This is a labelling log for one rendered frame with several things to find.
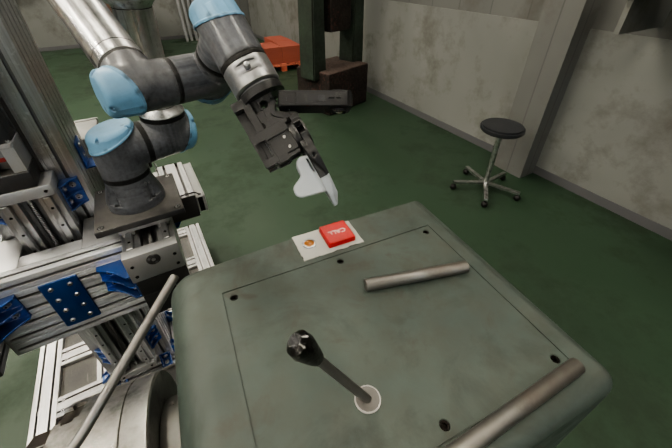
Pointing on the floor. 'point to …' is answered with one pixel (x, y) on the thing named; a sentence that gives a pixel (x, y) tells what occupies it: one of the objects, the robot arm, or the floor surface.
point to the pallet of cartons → (281, 51)
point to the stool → (504, 129)
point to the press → (331, 19)
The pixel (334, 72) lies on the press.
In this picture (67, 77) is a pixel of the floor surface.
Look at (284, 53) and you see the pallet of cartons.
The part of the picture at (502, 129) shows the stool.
